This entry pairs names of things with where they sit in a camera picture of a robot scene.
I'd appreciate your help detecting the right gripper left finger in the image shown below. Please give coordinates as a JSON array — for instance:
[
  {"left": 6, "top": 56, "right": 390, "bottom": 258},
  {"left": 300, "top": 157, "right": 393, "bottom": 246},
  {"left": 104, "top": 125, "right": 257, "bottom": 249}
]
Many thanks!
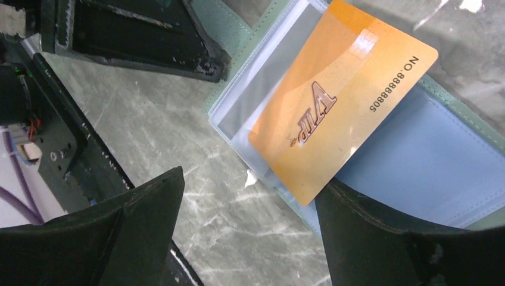
[{"left": 1, "top": 167, "right": 185, "bottom": 285}]

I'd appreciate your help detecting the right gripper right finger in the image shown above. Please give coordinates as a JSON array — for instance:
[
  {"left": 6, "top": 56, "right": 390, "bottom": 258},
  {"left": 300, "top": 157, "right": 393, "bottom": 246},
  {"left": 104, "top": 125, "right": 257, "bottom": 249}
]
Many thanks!
[{"left": 314, "top": 179, "right": 504, "bottom": 285}]

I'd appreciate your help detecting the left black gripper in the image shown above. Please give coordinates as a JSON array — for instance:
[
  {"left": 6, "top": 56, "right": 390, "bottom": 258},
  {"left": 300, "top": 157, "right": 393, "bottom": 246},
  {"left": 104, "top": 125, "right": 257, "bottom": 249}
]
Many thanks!
[{"left": 0, "top": 0, "right": 232, "bottom": 83}]

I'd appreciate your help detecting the gold credit card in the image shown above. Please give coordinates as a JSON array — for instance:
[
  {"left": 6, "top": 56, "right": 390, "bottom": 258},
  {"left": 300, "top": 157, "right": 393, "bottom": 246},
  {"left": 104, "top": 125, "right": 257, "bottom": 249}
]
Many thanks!
[{"left": 248, "top": 1, "right": 438, "bottom": 206}]

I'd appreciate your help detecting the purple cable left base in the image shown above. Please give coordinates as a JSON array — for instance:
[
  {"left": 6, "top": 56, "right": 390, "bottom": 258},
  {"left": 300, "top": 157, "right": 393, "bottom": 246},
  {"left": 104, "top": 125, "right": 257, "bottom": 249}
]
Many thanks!
[{"left": 0, "top": 130, "right": 44, "bottom": 226}]

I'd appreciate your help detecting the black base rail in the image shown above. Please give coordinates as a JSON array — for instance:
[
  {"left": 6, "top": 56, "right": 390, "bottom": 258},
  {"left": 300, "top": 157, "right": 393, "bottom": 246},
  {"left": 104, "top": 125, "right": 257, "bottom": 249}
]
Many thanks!
[{"left": 3, "top": 37, "right": 202, "bottom": 285}]

